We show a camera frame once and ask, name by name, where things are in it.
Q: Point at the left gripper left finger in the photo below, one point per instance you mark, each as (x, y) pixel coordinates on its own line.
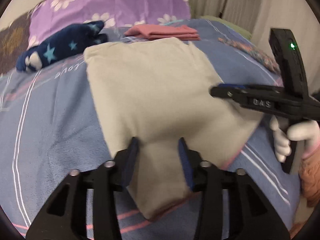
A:
(63, 215)

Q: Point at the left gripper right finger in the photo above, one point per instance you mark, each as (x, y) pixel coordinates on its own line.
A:
(230, 200)

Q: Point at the beige cloth garment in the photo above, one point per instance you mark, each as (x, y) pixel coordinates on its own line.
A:
(158, 91)

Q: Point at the white gloved right hand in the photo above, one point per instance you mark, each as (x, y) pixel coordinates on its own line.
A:
(307, 131)

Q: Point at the floral patterned cloth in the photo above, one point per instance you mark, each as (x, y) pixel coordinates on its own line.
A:
(255, 53)

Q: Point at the right orange quilted sleeve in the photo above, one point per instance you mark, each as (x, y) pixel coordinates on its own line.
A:
(309, 175)

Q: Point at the green blanket edge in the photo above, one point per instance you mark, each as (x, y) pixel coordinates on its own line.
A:
(246, 34)

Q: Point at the blue striped bed blanket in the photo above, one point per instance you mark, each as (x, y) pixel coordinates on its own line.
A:
(49, 126)

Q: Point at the beige curtain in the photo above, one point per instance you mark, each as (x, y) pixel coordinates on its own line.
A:
(259, 16)

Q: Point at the folded pink cloth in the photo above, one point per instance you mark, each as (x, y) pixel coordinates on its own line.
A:
(156, 32)

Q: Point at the navy star-pattern garment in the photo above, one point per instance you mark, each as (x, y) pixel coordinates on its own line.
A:
(69, 41)

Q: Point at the dark tree-pattern pillow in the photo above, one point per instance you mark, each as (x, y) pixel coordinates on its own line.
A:
(14, 41)

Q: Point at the purple floral pillow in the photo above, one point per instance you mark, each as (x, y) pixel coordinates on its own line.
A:
(51, 16)

